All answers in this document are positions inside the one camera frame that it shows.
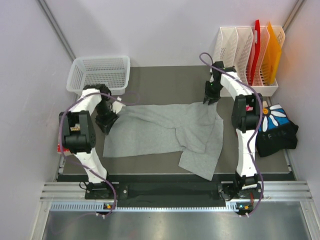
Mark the white perforated plastic basket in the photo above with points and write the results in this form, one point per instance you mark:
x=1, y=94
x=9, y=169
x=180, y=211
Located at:
x=112, y=71

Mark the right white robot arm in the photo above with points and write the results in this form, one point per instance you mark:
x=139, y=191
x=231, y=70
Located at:
x=246, y=118

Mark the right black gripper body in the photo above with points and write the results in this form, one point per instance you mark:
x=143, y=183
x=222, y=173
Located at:
x=213, y=90

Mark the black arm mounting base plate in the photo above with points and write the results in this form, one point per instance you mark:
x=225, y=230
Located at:
x=149, y=192

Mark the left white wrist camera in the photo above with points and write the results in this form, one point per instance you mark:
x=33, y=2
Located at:
x=117, y=105

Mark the white slotted cable duct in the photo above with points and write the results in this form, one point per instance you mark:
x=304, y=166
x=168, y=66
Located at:
x=57, y=206

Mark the red plastic folder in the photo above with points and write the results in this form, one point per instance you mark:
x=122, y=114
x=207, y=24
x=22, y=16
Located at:
x=256, y=49

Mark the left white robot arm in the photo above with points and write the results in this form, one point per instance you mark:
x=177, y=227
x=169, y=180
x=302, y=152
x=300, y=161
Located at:
x=77, y=134

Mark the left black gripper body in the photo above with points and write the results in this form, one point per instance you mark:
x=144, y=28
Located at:
x=105, y=118

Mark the white file organizer rack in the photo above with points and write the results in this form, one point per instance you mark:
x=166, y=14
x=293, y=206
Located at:
x=233, y=47

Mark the orange plastic folder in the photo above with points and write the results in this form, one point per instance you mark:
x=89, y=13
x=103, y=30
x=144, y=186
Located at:
x=272, y=55

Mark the grey t-shirt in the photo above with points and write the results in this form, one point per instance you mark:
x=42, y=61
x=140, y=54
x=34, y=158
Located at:
x=196, y=130

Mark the black daisy print t-shirt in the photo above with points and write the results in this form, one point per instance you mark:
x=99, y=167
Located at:
x=276, y=132

